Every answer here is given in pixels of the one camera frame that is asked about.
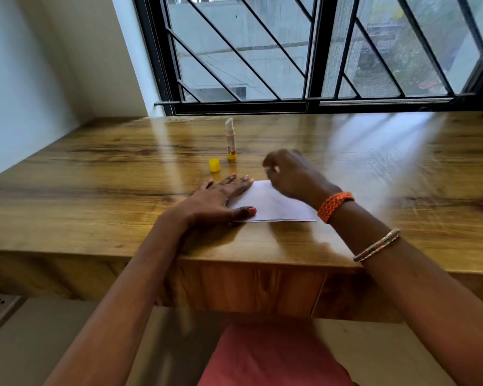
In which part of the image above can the person's left forearm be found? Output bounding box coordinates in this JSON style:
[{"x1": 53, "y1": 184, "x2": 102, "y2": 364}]
[{"x1": 43, "y1": 213, "x2": 194, "y2": 386}]

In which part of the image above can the white paper sheet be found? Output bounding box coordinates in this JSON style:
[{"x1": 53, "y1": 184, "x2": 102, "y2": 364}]
[{"x1": 228, "y1": 180, "x2": 317, "y2": 223}]

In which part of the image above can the person's right forearm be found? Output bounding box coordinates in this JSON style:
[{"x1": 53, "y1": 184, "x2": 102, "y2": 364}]
[{"x1": 328, "y1": 200, "x2": 483, "y2": 386}]

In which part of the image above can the white yellow glue stick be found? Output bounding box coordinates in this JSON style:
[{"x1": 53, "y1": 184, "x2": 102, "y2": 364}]
[{"x1": 224, "y1": 117, "x2": 237, "y2": 161}]

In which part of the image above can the black window frame with grille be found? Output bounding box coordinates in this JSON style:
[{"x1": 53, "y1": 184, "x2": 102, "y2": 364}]
[{"x1": 132, "y1": 0, "x2": 483, "y2": 116}]

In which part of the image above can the person's red clothing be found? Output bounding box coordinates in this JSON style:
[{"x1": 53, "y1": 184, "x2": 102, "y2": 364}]
[{"x1": 196, "y1": 321, "x2": 360, "y2": 386}]

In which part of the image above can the silver bangle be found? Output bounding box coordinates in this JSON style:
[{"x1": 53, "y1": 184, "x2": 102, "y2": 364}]
[{"x1": 353, "y1": 228, "x2": 401, "y2": 263}]

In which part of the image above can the person's left hand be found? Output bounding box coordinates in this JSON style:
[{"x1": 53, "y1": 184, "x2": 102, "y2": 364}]
[{"x1": 164, "y1": 174, "x2": 257, "y2": 237}]

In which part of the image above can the orange braided bracelet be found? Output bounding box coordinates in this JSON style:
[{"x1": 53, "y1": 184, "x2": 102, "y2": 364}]
[{"x1": 317, "y1": 191, "x2": 355, "y2": 225}]

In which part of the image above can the person's right hand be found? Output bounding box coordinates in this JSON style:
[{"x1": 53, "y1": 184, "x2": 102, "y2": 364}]
[{"x1": 262, "y1": 149, "x2": 343, "y2": 210}]

